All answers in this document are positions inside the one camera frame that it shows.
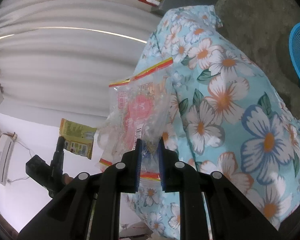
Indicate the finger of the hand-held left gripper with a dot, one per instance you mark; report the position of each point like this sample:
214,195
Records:
59,152

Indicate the floral blue blanket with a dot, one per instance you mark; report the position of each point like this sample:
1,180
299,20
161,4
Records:
227,105

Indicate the white air conditioner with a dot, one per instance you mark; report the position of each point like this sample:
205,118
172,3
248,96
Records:
2,160

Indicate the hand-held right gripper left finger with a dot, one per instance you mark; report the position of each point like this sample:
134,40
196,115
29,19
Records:
137,166

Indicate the green yellow snack wrapper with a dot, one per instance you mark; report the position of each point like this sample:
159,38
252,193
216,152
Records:
77,135

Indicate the clear plastic bag red print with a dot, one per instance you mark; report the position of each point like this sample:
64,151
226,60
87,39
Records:
137,105

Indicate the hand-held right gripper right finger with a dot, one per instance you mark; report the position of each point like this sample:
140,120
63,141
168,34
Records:
162,166

